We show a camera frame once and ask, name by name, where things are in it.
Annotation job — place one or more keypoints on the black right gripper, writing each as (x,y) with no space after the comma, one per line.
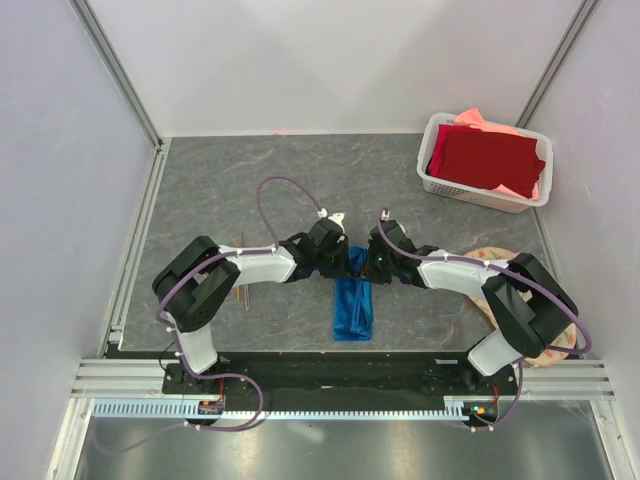
(367,272)

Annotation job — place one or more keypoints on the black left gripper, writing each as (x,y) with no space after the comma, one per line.
(343,271)

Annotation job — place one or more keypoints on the blue cloth napkin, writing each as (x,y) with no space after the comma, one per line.
(353,312)

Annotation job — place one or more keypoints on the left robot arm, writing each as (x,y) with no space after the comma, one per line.
(191,290)

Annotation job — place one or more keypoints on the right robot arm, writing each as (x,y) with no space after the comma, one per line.
(530,308)

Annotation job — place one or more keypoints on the white plastic basket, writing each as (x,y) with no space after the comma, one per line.
(492,199)

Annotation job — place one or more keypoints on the red cloth in basket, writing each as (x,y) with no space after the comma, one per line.
(503,163)

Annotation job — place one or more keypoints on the salmon cloth in basket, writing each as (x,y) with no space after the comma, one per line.
(472,118)

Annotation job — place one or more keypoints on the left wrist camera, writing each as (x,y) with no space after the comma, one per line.
(328,232)

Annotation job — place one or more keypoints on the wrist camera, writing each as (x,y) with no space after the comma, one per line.
(387,237)
(328,232)

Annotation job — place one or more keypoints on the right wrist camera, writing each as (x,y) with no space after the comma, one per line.
(387,237)

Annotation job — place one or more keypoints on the slotted cable duct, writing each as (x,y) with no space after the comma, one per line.
(176,409)

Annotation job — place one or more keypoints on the right aluminium corner post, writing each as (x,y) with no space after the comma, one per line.
(578,23)

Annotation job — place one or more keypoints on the aluminium corner post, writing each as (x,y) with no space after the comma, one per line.
(99,38)
(578,23)

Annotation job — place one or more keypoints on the left aluminium corner post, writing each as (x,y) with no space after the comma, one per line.
(99,38)

